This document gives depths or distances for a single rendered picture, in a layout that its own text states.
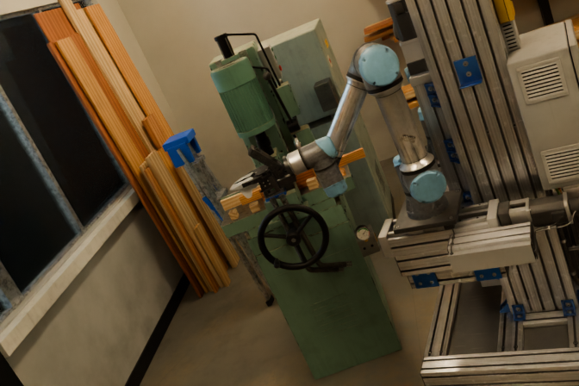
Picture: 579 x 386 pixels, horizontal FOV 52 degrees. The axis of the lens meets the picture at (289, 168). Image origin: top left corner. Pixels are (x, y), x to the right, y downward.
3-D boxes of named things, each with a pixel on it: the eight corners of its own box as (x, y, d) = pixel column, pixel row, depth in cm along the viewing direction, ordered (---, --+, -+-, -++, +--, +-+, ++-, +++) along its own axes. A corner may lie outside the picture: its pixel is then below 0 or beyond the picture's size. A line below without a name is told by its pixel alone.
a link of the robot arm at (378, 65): (440, 182, 201) (382, 34, 185) (454, 197, 187) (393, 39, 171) (407, 196, 202) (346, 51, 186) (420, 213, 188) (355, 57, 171)
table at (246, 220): (224, 248, 246) (218, 236, 244) (230, 219, 275) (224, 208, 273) (359, 196, 239) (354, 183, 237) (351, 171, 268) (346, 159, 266)
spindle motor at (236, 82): (238, 143, 249) (207, 76, 240) (240, 132, 266) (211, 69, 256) (276, 127, 247) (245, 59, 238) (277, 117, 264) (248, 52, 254)
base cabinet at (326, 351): (314, 381, 279) (253, 258, 258) (308, 314, 334) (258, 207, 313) (402, 350, 274) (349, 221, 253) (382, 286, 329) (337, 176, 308)
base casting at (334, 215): (254, 257, 258) (245, 239, 255) (258, 207, 313) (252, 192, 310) (349, 221, 253) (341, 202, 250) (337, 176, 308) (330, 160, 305)
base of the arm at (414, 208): (451, 194, 213) (443, 171, 210) (445, 215, 201) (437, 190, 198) (411, 202, 220) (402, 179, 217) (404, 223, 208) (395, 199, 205)
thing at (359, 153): (242, 205, 267) (239, 198, 266) (242, 203, 269) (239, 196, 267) (365, 156, 260) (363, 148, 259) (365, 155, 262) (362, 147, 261)
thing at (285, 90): (284, 120, 273) (271, 90, 268) (284, 115, 281) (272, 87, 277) (301, 113, 272) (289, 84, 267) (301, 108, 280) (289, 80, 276)
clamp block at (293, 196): (271, 222, 243) (263, 204, 240) (271, 210, 255) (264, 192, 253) (305, 209, 241) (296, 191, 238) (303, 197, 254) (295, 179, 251)
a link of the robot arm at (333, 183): (345, 180, 199) (332, 152, 196) (351, 191, 188) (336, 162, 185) (325, 190, 200) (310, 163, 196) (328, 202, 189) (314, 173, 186)
